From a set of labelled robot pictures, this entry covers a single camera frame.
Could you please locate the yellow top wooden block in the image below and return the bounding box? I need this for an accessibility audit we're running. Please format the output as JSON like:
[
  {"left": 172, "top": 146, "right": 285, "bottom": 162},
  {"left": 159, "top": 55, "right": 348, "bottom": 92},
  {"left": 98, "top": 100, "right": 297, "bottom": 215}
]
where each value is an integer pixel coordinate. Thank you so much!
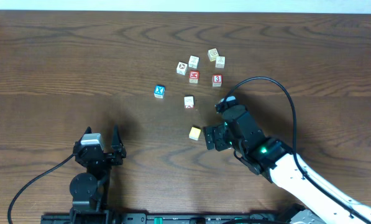
[{"left": 188, "top": 126, "right": 201, "bottom": 141}]

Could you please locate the red A wooden block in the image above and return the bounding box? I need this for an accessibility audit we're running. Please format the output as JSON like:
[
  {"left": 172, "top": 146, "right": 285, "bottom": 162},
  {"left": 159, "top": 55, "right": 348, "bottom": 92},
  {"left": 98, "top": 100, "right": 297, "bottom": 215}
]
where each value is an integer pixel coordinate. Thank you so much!
[{"left": 184, "top": 96, "right": 195, "bottom": 109}]

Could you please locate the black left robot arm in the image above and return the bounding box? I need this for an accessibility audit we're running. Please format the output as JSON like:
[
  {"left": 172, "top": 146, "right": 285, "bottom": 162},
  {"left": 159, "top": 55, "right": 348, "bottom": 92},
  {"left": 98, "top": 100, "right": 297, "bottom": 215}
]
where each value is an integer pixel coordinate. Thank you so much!
[{"left": 70, "top": 126, "right": 126, "bottom": 213}]

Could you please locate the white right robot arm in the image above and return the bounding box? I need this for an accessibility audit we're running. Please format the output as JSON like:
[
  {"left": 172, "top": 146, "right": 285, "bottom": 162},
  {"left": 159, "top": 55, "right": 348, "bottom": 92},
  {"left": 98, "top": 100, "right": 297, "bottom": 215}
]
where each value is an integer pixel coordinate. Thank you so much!
[{"left": 203, "top": 105, "right": 371, "bottom": 223}]

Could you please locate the red number 3 block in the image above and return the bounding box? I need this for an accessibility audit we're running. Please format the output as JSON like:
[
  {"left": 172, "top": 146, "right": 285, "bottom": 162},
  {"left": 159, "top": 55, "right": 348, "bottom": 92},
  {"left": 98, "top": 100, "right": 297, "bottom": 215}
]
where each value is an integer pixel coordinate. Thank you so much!
[{"left": 212, "top": 74, "right": 222, "bottom": 87}]

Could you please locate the plain engraved wooden block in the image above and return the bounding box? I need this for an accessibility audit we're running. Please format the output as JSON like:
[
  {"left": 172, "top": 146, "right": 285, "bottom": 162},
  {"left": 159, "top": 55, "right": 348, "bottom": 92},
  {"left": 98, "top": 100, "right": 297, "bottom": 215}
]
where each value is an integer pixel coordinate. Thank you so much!
[{"left": 215, "top": 56, "right": 226, "bottom": 68}]

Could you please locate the red M wooden block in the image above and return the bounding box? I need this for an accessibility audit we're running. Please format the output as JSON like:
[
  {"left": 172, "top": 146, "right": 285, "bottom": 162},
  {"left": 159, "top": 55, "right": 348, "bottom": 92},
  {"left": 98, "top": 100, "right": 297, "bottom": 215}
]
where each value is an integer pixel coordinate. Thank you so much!
[{"left": 189, "top": 70, "right": 200, "bottom": 84}]

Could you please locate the blue X wooden block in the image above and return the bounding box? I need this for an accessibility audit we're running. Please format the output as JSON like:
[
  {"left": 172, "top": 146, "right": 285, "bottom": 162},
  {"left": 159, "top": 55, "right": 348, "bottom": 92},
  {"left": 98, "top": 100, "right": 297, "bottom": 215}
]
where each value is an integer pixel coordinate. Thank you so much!
[{"left": 153, "top": 85, "right": 165, "bottom": 98}]

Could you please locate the yellow sided wooden block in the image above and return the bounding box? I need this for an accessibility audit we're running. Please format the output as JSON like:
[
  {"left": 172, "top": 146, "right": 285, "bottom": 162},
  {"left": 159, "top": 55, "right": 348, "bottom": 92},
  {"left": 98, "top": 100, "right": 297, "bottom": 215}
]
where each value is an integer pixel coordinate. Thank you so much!
[{"left": 208, "top": 48, "right": 219, "bottom": 62}]

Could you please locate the blue sided wooden block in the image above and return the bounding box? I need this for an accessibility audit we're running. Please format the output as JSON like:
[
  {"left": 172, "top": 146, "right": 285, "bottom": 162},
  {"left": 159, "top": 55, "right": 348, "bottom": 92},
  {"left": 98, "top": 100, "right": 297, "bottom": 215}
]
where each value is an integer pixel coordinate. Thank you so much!
[{"left": 188, "top": 55, "right": 199, "bottom": 69}]

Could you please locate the brown circle wooden block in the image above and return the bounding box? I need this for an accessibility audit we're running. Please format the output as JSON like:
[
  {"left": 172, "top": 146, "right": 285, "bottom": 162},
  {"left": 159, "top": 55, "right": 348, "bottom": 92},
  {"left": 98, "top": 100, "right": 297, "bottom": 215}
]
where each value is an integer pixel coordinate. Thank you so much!
[{"left": 176, "top": 62, "right": 188, "bottom": 75}]

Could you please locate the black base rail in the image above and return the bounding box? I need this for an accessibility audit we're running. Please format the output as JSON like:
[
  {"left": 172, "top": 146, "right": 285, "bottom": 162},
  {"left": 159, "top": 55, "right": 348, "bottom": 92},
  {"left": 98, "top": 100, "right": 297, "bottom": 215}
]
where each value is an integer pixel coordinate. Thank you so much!
[{"left": 40, "top": 212, "right": 326, "bottom": 224}]

